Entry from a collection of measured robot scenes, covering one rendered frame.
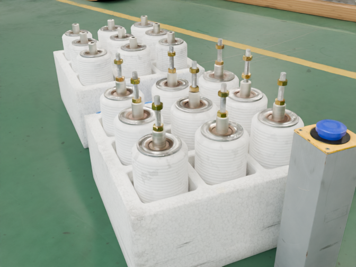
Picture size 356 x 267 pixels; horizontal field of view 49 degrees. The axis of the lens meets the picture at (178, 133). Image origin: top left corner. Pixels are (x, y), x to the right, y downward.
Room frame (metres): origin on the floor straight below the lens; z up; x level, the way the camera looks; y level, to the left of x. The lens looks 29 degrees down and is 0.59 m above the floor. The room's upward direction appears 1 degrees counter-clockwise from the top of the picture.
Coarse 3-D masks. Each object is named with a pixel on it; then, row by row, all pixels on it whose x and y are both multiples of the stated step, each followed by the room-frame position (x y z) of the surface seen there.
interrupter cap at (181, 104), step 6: (186, 96) 0.74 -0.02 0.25; (180, 102) 0.72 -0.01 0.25; (186, 102) 0.72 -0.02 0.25; (204, 102) 0.72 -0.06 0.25; (210, 102) 0.71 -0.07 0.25; (180, 108) 0.69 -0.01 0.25; (186, 108) 0.69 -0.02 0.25; (192, 108) 0.70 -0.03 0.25; (198, 108) 0.69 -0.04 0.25; (204, 108) 0.69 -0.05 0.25; (210, 108) 0.69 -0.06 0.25
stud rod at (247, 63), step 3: (246, 51) 0.75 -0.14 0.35; (249, 51) 0.75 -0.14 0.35; (246, 54) 0.75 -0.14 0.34; (249, 54) 0.75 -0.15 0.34; (246, 63) 0.75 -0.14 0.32; (249, 63) 0.75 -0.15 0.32; (246, 66) 0.75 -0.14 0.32; (249, 66) 0.75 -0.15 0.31; (246, 69) 0.75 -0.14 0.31; (249, 69) 0.75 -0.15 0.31; (246, 72) 0.75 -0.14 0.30; (246, 81) 0.75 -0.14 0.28
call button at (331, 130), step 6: (324, 120) 0.49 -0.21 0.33; (330, 120) 0.48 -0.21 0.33; (318, 126) 0.47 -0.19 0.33; (324, 126) 0.47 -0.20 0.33; (330, 126) 0.47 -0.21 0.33; (336, 126) 0.47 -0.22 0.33; (342, 126) 0.47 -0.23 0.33; (318, 132) 0.46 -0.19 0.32; (324, 132) 0.46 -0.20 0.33; (330, 132) 0.45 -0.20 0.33; (336, 132) 0.45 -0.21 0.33; (342, 132) 0.45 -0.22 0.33; (324, 138) 0.46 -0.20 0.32; (330, 138) 0.46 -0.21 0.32; (336, 138) 0.45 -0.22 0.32
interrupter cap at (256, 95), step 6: (228, 90) 0.77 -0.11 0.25; (234, 90) 0.77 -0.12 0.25; (252, 90) 0.77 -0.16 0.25; (258, 90) 0.77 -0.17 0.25; (228, 96) 0.74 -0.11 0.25; (234, 96) 0.74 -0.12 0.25; (240, 96) 0.75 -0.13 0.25; (252, 96) 0.75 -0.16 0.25; (258, 96) 0.74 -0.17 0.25; (246, 102) 0.72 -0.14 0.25
